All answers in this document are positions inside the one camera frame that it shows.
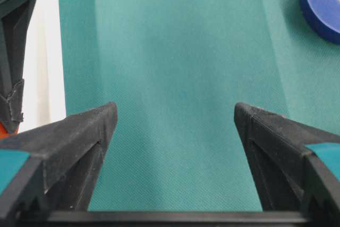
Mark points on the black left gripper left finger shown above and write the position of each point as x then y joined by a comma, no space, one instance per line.
55,166

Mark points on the green table cloth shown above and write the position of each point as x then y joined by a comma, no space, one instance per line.
175,70

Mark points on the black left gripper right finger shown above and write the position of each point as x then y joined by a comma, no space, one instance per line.
285,161

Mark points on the blue tape roll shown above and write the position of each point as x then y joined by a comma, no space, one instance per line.
323,17

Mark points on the red tape roll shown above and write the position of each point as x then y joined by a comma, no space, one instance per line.
3,132

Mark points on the white plastic tray case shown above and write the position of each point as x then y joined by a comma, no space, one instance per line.
44,93

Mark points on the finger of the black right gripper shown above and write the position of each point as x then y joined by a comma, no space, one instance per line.
15,20

